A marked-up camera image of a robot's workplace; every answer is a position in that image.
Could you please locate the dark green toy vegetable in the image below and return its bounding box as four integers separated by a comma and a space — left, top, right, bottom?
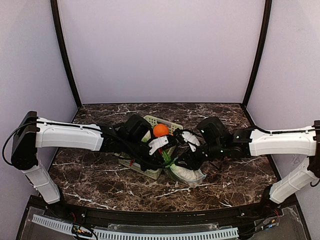
164, 168, 179, 182

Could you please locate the spare clear zip bag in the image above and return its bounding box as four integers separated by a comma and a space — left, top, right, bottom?
164, 161, 207, 188

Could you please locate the beige perforated plastic basket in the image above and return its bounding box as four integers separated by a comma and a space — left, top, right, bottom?
114, 115, 183, 180

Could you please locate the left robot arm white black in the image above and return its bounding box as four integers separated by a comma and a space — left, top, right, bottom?
5, 111, 176, 205

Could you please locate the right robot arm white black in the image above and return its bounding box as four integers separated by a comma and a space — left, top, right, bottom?
174, 117, 320, 205

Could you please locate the green white bok choy toy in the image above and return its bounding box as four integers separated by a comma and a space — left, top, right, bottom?
142, 131, 172, 163

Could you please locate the orange toy fruit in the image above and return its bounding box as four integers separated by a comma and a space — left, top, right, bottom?
153, 123, 170, 138

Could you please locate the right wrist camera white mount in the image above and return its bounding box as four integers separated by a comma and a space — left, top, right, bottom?
173, 128, 201, 152

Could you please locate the white slotted cable duct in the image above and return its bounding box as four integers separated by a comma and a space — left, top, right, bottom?
31, 214, 240, 240

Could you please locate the black front rail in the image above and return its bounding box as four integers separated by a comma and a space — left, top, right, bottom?
44, 199, 298, 227

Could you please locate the right black frame post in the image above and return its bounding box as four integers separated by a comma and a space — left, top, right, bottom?
242, 0, 273, 109

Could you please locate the black frame post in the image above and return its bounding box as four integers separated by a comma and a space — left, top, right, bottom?
242, 0, 273, 109
50, 0, 83, 109

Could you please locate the left black frame post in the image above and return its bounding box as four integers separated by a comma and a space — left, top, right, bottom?
50, 0, 83, 109

